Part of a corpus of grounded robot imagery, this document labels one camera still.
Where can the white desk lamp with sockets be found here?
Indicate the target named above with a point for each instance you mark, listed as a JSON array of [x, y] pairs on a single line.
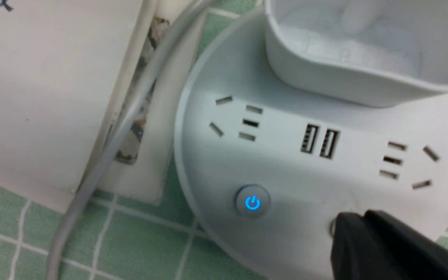
[[266, 168]]

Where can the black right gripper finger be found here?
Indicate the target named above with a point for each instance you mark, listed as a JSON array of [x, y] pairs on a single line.
[[378, 246]]

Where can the top white self-driving book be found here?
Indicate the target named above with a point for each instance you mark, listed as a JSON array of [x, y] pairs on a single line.
[[61, 64]]

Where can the bottom white book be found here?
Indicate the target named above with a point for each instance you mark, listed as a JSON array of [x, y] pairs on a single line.
[[141, 170]]

